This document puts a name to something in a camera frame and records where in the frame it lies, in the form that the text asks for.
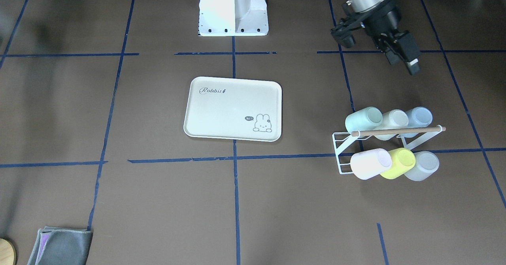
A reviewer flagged blue cup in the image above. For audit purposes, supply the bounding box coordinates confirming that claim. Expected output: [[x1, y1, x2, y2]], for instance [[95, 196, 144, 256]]
[[405, 106, 432, 128]]

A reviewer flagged beige rabbit tray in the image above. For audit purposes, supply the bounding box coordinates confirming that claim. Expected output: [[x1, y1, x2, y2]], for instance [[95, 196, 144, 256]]
[[183, 76, 283, 142]]

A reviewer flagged grey cup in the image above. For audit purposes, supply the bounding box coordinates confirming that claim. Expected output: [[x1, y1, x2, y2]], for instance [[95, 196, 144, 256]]
[[404, 150, 440, 182]]

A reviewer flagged pink cup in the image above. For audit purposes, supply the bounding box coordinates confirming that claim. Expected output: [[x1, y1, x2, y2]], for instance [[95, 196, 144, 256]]
[[349, 148, 393, 180]]

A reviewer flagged yellow cup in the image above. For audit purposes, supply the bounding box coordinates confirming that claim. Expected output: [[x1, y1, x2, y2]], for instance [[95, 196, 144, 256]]
[[380, 148, 416, 179]]

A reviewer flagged folded grey cloth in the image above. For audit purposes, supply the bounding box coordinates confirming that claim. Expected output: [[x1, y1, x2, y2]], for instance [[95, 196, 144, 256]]
[[27, 226, 93, 265]]

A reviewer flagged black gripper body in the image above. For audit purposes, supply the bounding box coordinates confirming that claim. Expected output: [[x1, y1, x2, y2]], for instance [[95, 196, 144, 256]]
[[363, 0, 421, 65]]

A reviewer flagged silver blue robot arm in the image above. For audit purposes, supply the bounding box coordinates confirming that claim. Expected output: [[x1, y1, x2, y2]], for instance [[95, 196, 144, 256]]
[[330, 0, 421, 75]]

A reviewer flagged wooden mug tree stand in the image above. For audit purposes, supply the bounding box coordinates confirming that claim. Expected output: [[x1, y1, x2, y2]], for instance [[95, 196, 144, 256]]
[[0, 238, 17, 265]]

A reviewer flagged white wire cup rack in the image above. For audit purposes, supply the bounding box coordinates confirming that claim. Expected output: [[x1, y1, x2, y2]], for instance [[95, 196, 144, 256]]
[[332, 126, 446, 175]]

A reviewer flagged cream cup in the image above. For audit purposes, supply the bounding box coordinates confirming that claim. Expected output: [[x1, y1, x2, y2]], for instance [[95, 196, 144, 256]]
[[372, 108, 409, 130]]

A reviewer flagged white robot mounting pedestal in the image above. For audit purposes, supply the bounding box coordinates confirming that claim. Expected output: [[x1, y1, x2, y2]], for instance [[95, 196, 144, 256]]
[[198, 0, 269, 37]]

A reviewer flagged green cup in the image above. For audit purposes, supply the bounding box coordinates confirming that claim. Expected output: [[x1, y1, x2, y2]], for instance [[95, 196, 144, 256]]
[[345, 107, 383, 133]]

